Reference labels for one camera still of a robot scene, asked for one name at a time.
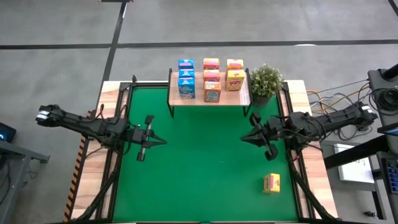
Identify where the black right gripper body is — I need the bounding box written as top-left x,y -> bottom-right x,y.
251,112 -> 289,161

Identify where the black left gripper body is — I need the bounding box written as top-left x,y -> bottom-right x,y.
126,114 -> 155,162

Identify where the yellow Corn Pops cereal box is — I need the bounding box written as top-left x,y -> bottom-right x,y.
225,68 -> 246,92
262,172 -> 281,195
226,58 -> 244,71

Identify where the blue Rice Krispies cereal box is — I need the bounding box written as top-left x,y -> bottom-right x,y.
178,68 -> 196,79
177,58 -> 195,70
177,77 -> 197,100

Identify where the orange Mini Wheats cereal box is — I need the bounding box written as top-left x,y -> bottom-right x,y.
203,68 -> 221,83
203,80 -> 222,103

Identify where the pink carton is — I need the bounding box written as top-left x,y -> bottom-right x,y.
203,57 -> 220,71

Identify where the artificial potted plant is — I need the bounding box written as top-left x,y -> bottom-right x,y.
249,63 -> 284,107

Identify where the green table mat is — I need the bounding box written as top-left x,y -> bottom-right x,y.
112,86 -> 299,222

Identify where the yellow black hazard tape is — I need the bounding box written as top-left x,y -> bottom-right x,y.
63,136 -> 88,222

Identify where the black beam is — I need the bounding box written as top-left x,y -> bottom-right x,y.
323,134 -> 398,170

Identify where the white board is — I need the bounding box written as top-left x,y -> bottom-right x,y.
333,142 -> 376,184

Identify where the laptop screen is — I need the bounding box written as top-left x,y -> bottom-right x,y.
377,123 -> 398,138

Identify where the grey metal cart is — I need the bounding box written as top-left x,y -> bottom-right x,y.
0,139 -> 50,224

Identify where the black keyboard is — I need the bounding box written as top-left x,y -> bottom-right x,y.
381,151 -> 398,195

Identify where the black device blue light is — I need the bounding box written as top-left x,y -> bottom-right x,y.
0,122 -> 17,143

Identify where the wooden shelf black frame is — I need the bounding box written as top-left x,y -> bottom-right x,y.
167,67 -> 253,119

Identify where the orange cable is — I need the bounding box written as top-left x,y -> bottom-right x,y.
306,85 -> 371,114

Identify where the black metal table frame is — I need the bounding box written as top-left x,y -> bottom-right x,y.
67,74 -> 340,224

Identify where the coiled black cable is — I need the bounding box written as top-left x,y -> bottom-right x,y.
369,88 -> 398,113

